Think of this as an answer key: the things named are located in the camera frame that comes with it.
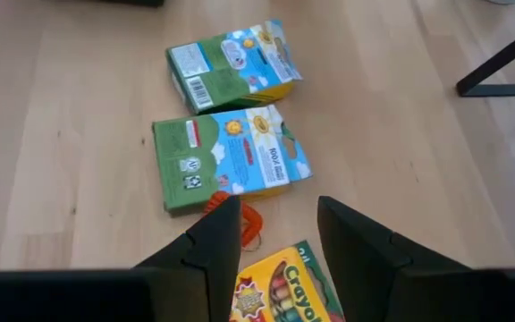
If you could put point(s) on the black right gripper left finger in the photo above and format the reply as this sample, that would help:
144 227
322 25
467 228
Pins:
222 255

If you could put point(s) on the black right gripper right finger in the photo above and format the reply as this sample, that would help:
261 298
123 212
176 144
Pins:
365 273

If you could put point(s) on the Crayola crayon box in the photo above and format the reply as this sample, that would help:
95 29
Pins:
280 286
204 156
222 62

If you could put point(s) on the black table frame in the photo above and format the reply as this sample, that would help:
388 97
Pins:
499 58

